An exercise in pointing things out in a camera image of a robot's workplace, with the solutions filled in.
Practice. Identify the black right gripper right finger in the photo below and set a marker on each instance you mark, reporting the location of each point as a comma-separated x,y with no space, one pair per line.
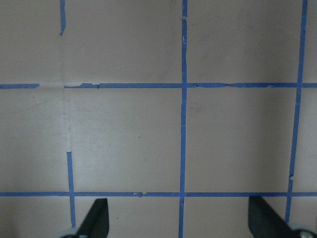
264,222

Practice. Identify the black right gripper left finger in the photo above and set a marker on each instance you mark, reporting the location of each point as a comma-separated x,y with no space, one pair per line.
96,222

